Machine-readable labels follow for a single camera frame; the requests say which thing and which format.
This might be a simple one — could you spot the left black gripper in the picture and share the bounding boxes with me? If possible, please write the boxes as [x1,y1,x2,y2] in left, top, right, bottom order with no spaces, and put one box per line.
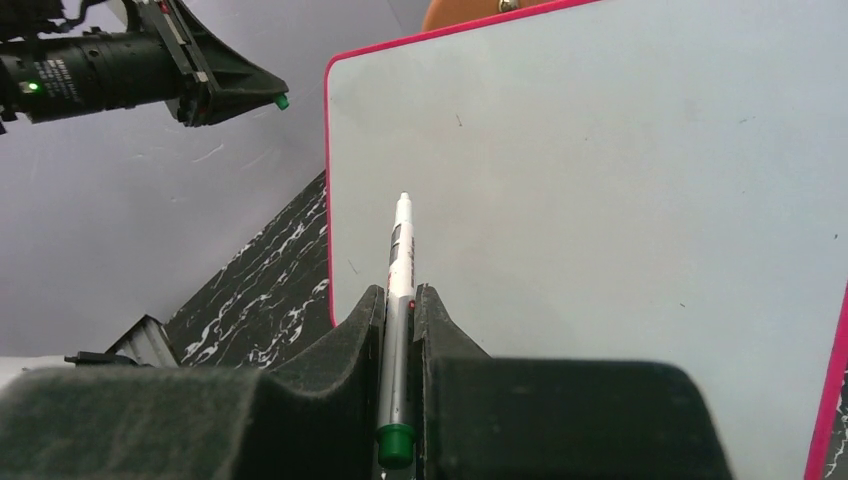
[132,1,289,126]

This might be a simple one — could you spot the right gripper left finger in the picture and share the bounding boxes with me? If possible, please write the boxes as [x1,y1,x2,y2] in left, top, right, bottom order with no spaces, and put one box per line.
[1,286,384,479]

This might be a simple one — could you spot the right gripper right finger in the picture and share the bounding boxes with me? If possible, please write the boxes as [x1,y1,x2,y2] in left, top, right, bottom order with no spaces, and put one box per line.
[414,285,732,479]

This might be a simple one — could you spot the green marker cap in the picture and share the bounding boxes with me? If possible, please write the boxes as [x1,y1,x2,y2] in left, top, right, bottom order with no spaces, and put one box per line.
[274,94,290,111]

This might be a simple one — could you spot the white green whiteboard marker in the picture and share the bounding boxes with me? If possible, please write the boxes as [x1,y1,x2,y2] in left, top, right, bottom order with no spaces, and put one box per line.
[376,191,416,470]

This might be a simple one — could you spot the pink framed whiteboard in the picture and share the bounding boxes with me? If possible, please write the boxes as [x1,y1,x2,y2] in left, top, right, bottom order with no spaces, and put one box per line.
[325,1,847,479]

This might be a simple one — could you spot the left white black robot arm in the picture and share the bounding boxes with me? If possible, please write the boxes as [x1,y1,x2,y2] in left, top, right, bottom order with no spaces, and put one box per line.
[1,1,289,127]

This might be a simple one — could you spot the cream cylindrical drawer box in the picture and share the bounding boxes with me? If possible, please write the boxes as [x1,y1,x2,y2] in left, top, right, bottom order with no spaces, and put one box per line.
[421,0,550,32]

